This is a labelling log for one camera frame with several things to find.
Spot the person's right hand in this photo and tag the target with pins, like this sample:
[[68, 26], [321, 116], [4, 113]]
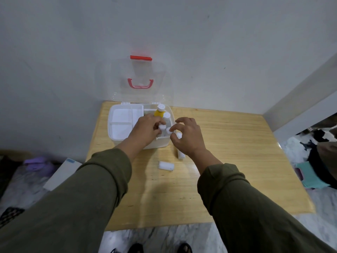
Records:
[[189, 139]]

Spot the person's left hand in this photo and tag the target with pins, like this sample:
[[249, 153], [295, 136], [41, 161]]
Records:
[[144, 131]]

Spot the long white bandage roll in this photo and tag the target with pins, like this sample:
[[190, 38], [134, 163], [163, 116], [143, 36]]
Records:
[[168, 130], [162, 127], [181, 155]]

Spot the yellow liquid bottle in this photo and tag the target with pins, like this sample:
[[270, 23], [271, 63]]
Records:
[[159, 113]]

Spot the white first aid box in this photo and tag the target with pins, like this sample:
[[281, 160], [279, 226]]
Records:
[[119, 126]]

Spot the white bottle green label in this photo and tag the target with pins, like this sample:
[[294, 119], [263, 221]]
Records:
[[167, 115]]

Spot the short white bandage roll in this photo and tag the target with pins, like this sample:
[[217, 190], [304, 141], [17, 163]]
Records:
[[166, 166]]

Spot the person's left forearm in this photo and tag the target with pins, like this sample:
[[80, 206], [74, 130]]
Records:
[[60, 208]]

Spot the person's right forearm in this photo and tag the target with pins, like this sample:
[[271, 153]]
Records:
[[263, 221]]

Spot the person's right black sandal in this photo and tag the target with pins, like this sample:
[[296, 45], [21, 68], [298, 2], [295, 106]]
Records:
[[184, 248]]

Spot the person's black sandal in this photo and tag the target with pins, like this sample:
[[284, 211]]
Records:
[[184, 248], [135, 248]]

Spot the person's left black sandal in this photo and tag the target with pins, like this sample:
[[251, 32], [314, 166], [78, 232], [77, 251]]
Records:
[[135, 248]]

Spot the wooden table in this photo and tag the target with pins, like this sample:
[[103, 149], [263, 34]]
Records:
[[163, 202]]

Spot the white flat box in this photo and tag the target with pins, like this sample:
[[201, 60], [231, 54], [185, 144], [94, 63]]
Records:
[[61, 173]]

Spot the purple plastic item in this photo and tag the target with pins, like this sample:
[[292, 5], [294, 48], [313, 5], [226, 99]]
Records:
[[36, 163]]

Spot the teal plastic stool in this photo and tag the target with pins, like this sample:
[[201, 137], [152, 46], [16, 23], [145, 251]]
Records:
[[310, 177]]

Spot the black patterned floor mat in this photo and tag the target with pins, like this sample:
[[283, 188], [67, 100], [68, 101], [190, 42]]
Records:
[[10, 213]]

